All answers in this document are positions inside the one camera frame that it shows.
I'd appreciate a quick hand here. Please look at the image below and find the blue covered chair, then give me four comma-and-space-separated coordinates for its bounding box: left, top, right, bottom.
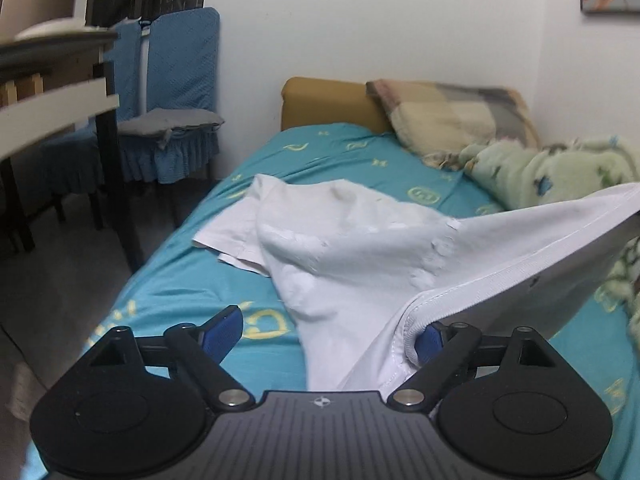
39, 6, 224, 187

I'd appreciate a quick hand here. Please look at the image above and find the dark wooden table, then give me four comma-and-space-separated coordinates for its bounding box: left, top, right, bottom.
1, 27, 143, 272

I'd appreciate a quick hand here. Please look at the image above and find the grey seat cushion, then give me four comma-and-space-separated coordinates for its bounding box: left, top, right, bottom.
117, 108, 224, 145

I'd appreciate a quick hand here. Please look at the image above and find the mustard yellow headboard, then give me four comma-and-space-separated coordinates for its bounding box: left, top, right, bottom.
281, 77, 392, 134

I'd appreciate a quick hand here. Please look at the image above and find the green fleece blanket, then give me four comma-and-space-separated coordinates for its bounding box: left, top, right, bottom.
459, 134, 640, 340

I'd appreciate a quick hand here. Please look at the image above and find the plaid beige pillow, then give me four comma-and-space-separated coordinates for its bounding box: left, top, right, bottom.
366, 79, 539, 167

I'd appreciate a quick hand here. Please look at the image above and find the white t-shirt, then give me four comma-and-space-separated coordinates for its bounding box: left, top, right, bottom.
194, 174, 639, 394

